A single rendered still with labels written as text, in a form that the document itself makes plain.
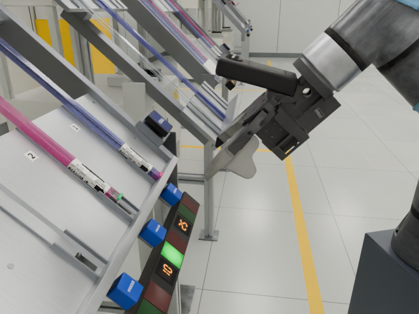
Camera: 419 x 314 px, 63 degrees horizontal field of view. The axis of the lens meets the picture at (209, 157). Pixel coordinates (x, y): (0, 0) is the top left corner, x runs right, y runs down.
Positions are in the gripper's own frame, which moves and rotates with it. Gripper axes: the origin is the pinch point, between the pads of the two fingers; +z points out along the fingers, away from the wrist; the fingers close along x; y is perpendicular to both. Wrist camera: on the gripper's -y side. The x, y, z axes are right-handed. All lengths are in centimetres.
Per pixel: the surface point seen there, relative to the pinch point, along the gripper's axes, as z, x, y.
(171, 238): 10.9, -8.1, 3.6
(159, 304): 10.8, -19.8, 5.2
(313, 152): 21, 195, 91
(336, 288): 28, 56, 83
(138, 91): 13.8, 33.9, -18.6
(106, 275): 7.7, -23.9, -3.1
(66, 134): 10.0, -6.1, -18.3
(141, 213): 7.7, -12.1, -3.2
